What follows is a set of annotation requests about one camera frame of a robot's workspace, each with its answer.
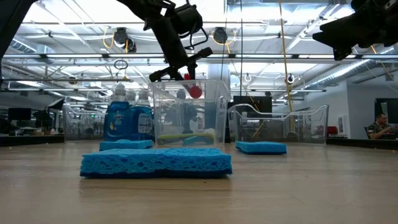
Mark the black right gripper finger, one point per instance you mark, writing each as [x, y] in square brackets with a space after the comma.
[339, 34]
[343, 53]

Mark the red and pink dish brush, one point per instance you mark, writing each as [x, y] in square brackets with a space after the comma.
[195, 91]

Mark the yellow-green dish brush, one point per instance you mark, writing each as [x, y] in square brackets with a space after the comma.
[180, 136]

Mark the blue dish brush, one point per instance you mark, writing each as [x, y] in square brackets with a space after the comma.
[196, 141]

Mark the blue cellulose sponge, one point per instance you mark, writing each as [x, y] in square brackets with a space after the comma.
[155, 163]
[126, 145]
[261, 147]

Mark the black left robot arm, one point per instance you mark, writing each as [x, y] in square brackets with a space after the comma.
[12, 18]

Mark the clear plastic tub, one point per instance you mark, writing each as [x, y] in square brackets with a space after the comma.
[161, 102]

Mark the black monitor screen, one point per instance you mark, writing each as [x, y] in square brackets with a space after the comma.
[252, 100]

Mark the person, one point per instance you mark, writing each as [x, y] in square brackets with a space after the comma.
[377, 127]

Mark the blue water bottles pack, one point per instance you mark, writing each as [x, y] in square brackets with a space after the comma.
[81, 124]

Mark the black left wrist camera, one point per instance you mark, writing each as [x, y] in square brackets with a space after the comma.
[188, 18]

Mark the dark wall screen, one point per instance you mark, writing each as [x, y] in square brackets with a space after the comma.
[390, 109]

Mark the black aluminium table frame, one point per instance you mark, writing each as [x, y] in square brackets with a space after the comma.
[31, 140]

